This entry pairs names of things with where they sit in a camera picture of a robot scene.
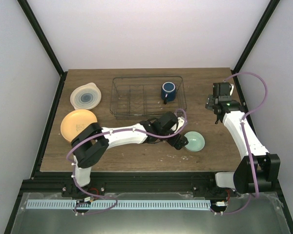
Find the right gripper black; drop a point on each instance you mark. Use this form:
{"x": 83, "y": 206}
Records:
{"x": 209, "y": 105}

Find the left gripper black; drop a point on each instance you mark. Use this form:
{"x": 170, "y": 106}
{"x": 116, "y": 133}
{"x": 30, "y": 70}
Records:
{"x": 177, "y": 145}

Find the light green patterned bowl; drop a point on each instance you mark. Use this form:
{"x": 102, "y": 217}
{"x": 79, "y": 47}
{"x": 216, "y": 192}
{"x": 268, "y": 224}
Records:
{"x": 196, "y": 141}

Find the dark blue ceramic mug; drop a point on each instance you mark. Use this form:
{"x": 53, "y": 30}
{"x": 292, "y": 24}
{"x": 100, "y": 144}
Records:
{"x": 168, "y": 92}

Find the black wire dish rack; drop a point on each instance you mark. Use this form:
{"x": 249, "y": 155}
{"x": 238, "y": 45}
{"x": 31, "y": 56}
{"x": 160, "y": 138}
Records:
{"x": 140, "y": 97}

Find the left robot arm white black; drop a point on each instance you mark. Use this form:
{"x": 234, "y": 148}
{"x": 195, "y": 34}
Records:
{"x": 91, "y": 143}

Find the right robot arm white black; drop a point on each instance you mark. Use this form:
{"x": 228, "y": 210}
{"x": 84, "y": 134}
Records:
{"x": 258, "y": 169}

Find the translucent white bowl with spout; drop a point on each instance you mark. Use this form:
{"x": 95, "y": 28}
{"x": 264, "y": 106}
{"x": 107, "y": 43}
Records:
{"x": 86, "y": 97}

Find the orange plastic plate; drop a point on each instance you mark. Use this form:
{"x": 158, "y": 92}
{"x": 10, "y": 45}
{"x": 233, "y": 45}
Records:
{"x": 75, "y": 122}

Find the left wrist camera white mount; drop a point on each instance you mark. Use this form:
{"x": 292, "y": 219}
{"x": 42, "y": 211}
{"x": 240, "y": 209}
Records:
{"x": 181, "y": 123}

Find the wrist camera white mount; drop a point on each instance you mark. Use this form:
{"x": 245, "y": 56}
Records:
{"x": 222, "y": 89}
{"x": 181, "y": 123}

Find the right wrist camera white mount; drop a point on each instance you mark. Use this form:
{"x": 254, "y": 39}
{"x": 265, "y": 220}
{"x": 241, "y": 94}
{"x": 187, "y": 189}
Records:
{"x": 222, "y": 89}

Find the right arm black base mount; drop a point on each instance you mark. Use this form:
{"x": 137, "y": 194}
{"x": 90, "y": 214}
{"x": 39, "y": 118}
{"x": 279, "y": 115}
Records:
{"x": 204, "y": 188}

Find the light blue slotted cable duct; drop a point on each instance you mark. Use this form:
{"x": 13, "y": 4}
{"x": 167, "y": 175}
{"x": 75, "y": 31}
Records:
{"x": 57, "y": 204}

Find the black aluminium frame rail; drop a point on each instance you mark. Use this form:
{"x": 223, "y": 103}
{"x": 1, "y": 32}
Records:
{"x": 116, "y": 182}

